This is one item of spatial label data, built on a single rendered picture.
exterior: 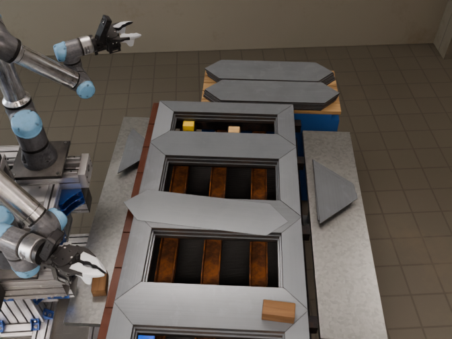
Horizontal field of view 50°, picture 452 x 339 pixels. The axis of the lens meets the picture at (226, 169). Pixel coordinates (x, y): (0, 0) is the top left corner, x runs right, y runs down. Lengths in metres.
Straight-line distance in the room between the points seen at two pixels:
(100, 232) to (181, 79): 2.25
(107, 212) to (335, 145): 1.24
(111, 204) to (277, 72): 1.25
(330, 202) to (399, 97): 2.18
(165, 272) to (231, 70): 1.33
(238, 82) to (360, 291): 1.40
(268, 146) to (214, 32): 2.34
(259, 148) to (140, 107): 1.85
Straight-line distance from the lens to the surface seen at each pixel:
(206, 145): 2.47
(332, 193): 2.41
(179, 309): 1.93
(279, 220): 2.16
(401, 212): 3.49
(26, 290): 2.11
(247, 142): 2.48
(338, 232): 2.32
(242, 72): 2.98
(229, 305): 1.93
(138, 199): 2.26
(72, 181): 2.29
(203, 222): 2.15
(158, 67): 4.55
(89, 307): 2.22
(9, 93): 2.21
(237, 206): 2.20
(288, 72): 3.00
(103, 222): 2.45
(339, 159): 2.63
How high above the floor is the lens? 2.58
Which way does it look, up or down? 47 degrees down
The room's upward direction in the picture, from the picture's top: straight up
